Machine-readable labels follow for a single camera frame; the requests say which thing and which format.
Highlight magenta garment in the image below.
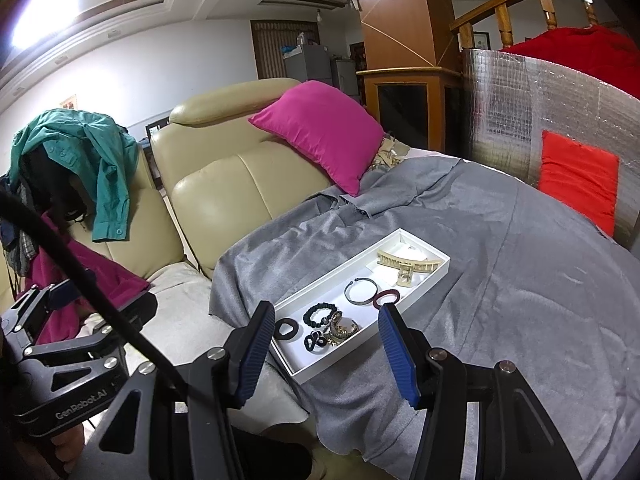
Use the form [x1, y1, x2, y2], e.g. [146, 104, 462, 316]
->
[25, 210, 151, 346]

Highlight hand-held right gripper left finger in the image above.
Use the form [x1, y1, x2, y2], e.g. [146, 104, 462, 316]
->
[75, 301, 277, 480]

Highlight beige patterned cloth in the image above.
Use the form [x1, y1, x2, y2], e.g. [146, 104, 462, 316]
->
[370, 135, 413, 168]

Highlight open metal bangle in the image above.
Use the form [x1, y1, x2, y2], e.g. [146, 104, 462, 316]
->
[344, 277, 379, 306]

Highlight red cushion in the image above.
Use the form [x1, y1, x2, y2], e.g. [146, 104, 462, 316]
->
[537, 130, 621, 238]

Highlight dark clothes pile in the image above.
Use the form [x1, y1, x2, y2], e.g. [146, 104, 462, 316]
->
[0, 150, 88, 276]

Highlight brown hair tie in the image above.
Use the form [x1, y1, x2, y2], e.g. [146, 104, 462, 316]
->
[272, 317, 300, 342]

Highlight silver insulation sheet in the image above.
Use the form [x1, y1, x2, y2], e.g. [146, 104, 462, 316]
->
[460, 49, 640, 251]

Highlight teal shirt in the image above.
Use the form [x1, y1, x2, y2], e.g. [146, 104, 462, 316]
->
[10, 109, 140, 243]

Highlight white tray box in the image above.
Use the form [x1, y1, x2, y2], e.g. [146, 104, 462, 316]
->
[270, 227, 452, 386]

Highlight red blanket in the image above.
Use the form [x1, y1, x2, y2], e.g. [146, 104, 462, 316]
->
[500, 25, 640, 101]

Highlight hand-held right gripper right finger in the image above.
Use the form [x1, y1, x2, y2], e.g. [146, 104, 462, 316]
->
[378, 303, 583, 480]

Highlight grey cloth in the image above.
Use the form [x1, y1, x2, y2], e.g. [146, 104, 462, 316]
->
[210, 155, 640, 480]

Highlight black and gold hair accessories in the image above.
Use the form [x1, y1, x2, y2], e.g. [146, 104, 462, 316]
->
[322, 310, 361, 346]

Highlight grey refrigerator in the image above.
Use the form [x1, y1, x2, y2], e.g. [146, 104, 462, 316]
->
[282, 42, 333, 86]

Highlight magenta pillow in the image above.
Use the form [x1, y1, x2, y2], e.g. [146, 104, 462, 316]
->
[248, 80, 386, 197]

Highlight person's left hand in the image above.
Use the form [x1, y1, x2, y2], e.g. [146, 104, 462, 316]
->
[45, 422, 88, 478]

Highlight beige hair claw clip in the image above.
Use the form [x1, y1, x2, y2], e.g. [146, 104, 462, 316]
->
[376, 247, 442, 289]

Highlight black cable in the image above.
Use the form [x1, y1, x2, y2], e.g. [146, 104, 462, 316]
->
[0, 194, 183, 403]

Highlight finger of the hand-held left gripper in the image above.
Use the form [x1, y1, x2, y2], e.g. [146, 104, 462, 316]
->
[75, 294, 158, 348]
[12, 280, 85, 318]

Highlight wooden railing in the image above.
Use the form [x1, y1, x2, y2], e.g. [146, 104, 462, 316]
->
[449, 0, 621, 53]

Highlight beige leather sofa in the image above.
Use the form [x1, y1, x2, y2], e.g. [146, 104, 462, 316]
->
[0, 77, 346, 301]

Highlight wooden cabinet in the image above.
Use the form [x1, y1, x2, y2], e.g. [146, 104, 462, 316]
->
[350, 0, 463, 156]

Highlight black bead bracelet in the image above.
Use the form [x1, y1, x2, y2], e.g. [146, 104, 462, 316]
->
[302, 302, 335, 328]

